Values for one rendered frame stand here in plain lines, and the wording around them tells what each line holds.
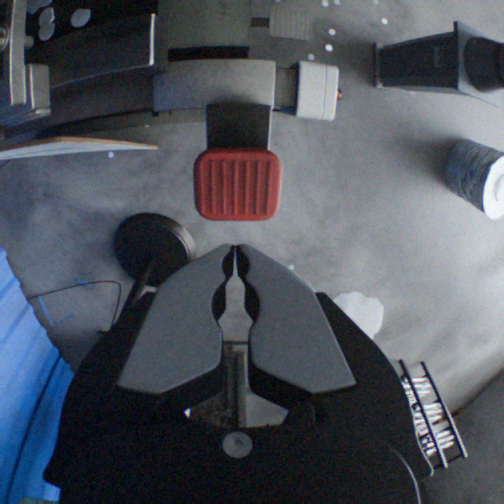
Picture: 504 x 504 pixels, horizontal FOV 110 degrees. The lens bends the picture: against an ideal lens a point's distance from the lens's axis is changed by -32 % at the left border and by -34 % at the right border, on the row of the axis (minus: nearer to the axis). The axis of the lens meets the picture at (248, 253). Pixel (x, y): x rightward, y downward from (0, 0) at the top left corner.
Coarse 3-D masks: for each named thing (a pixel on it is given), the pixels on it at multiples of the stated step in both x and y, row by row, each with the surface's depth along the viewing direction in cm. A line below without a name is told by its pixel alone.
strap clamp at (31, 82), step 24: (0, 0) 8; (24, 0) 9; (0, 24) 9; (24, 24) 11; (0, 48) 11; (24, 48) 14; (0, 72) 12; (24, 72) 14; (48, 72) 17; (0, 96) 13; (24, 96) 15; (48, 96) 18; (0, 120) 16; (24, 120) 18
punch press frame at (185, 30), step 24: (192, 0) 19; (216, 0) 19; (240, 0) 19; (192, 24) 21; (216, 24) 21; (240, 24) 21; (168, 48) 22; (192, 48) 23; (216, 48) 24; (240, 48) 24
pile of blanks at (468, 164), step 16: (464, 144) 82; (480, 144) 76; (448, 160) 89; (464, 160) 80; (480, 160) 71; (496, 160) 65; (448, 176) 93; (464, 176) 80; (480, 176) 72; (464, 192) 85; (480, 192) 73; (480, 208) 78
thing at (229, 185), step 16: (208, 160) 19; (224, 160) 19; (240, 160) 19; (256, 160) 19; (272, 160) 19; (208, 176) 19; (224, 176) 19; (240, 176) 19; (256, 176) 19; (272, 176) 20; (208, 192) 20; (224, 192) 20; (240, 192) 20; (256, 192) 20; (272, 192) 20; (208, 208) 21; (224, 208) 21; (240, 208) 21; (256, 208) 21; (272, 208) 21
